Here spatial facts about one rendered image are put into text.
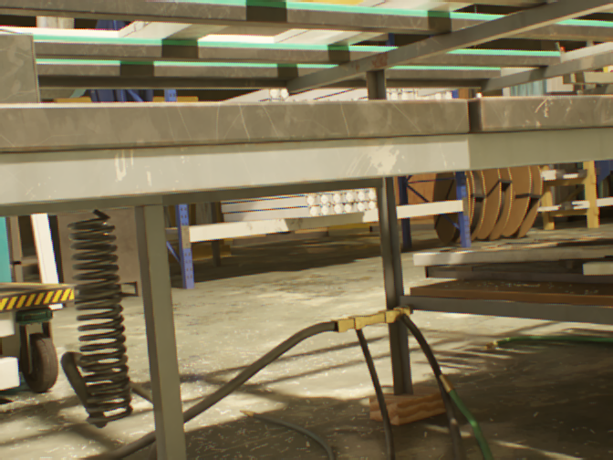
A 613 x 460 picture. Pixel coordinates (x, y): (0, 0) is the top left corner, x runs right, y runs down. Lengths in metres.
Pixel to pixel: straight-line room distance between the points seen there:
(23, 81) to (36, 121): 0.29
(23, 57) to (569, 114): 0.51
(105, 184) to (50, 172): 0.04
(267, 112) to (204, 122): 0.05
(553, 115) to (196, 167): 0.37
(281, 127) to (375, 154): 0.10
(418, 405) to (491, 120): 1.32
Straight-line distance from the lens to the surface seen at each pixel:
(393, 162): 0.73
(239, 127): 0.65
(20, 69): 0.87
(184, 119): 0.62
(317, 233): 11.98
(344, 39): 2.04
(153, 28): 1.94
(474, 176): 8.03
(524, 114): 0.83
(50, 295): 2.76
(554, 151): 0.88
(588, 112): 0.90
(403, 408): 2.02
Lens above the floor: 0.51
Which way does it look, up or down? 2 degrees down
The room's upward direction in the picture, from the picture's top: 5 degrees counter-clockwise
